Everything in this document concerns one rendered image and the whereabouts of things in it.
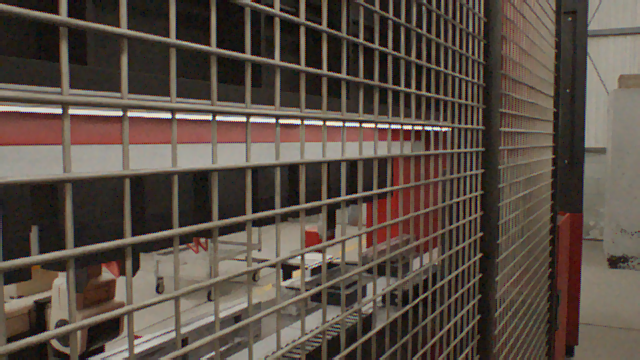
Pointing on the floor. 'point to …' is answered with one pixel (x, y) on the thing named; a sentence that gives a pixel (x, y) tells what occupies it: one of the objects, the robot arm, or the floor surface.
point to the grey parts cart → (228, 250)
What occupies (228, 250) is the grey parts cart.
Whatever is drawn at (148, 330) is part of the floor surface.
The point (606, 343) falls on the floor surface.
